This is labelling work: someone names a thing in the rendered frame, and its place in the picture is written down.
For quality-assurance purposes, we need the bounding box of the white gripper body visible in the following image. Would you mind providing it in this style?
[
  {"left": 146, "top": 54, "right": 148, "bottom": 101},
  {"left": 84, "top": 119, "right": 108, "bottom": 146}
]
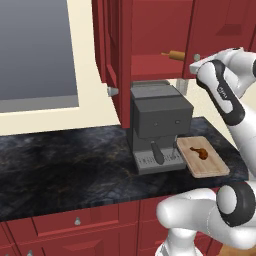
[{"left": 188, "top": 58, "right": 218, "bottom": 75}]

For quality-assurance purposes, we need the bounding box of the wooden rolling pin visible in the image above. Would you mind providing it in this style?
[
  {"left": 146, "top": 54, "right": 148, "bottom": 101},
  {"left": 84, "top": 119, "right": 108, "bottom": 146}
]
[{"left": 160, "top": 49, "right": 186, "bottom": 62}]

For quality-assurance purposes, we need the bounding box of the red closed cabinet door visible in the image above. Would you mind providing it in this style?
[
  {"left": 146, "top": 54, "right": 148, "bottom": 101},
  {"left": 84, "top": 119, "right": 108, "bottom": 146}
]
[{"left": 182, "top": 0, "right": 256, "bottom": 80}]

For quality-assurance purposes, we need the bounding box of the brown meat piece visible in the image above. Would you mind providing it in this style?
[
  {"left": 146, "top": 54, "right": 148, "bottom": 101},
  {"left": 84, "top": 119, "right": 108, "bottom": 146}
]
[{"left": 189, "top": 146, "right": 209, "bottom": 159}]

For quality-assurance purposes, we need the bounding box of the red open cabinet door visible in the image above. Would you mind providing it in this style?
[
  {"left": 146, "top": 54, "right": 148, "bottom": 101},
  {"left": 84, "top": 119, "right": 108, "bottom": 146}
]
[{"left": 91, "top": 0, "right": 133, "bottom": 130}]

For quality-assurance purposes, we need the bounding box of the wooden cutting board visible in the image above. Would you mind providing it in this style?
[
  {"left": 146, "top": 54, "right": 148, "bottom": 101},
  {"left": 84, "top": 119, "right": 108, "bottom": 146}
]
[{"left": 175, "top": 135, "right": 231, "bottom": 179}]

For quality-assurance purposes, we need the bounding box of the red base cabinet door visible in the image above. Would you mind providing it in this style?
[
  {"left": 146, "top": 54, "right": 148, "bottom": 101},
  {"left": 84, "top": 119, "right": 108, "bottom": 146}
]
[
  {"left": 15, "top": 229, "right": 122, "bottom": 256},
  {"left": 137, "top": 219, "right": 169, "bottom": 256}
]

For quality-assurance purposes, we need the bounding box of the grey coffee machine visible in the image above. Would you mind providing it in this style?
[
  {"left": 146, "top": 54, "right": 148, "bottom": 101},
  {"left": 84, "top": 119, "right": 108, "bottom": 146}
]
[{"left": 126, "top": 79, "right": 195, "bottom": 176}]

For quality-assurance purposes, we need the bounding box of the red drawer front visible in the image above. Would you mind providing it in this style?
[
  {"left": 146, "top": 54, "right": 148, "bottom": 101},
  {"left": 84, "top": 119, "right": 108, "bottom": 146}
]
[
  {"left": 32, "top": 203, "right": 120, "bottom": 238},
  {"left": 139, "top": 195, "right": 174, "bottom": 223}
]

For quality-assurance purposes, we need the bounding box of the red wall cabinet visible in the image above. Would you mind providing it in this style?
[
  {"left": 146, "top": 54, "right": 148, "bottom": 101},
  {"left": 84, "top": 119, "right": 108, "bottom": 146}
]
[{"left": 131, "top": 0, "right": 195, "bottom": 82}]

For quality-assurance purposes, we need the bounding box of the grey window with cream frame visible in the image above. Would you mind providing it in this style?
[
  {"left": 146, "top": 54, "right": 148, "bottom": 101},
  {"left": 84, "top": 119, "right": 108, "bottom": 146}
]
[{"left": 0, "top": 0, "right": 80, "bottom": 114}]

